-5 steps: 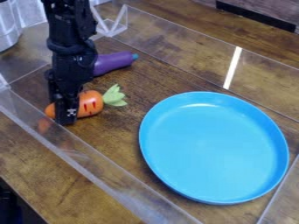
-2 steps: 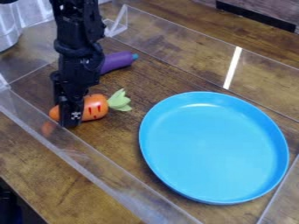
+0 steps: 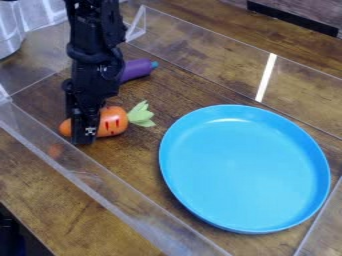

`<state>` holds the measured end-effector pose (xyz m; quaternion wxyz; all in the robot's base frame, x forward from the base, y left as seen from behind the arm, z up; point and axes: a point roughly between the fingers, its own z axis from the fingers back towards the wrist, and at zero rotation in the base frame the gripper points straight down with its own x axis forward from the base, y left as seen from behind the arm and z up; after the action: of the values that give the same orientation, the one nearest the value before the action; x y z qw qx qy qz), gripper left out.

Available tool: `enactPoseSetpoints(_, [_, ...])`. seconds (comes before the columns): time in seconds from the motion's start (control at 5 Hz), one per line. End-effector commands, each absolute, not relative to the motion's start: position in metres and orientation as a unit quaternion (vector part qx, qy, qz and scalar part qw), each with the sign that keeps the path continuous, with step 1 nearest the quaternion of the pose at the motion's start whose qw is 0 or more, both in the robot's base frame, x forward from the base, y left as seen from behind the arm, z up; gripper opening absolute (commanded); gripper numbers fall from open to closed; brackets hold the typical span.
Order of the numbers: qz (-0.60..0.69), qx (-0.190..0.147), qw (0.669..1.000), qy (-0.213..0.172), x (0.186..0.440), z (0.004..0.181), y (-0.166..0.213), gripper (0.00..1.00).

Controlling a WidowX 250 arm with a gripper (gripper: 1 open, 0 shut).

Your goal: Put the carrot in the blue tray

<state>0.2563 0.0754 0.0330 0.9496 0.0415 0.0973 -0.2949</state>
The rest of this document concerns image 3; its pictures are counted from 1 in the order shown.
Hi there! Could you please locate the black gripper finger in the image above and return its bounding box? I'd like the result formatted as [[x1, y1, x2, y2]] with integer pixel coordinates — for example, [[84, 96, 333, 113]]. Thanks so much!
[[71, 108, 100, 145], [62, 83, 76, 119]]

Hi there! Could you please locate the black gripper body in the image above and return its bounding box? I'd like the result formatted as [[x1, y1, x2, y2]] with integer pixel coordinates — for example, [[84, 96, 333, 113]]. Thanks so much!
[[60, 44, 127, 116]]

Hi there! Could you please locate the orange toy carrot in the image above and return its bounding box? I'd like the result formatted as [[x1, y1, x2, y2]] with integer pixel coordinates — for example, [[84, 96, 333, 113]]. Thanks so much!
[[58, 100, 158, 139]]

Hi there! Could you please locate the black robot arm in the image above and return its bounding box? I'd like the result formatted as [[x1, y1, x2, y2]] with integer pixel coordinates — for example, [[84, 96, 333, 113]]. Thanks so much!
[[62, 0, 127, 145]]

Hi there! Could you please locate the blue round tray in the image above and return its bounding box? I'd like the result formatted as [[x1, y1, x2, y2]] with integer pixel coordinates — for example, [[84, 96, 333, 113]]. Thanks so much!
[[159, 105, 332, 234]]

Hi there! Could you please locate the purple toy eggplant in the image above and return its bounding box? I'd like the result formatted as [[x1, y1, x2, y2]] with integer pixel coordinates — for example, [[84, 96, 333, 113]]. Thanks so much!
[[120, 58, 159, 83]]

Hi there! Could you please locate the white checked curtain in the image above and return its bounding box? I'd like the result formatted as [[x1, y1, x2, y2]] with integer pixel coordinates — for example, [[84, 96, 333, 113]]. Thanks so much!
[[0, 0, 131, 60]]

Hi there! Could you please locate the clear acrylic front barrier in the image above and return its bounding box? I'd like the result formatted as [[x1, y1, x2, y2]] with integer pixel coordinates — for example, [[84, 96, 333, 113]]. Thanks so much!
[[0, 85, 231, 256]]

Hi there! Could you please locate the dark baseboard strip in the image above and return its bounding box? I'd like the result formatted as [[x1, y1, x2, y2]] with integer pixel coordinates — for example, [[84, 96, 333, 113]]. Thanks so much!
[[247, 0, 340, 37]]

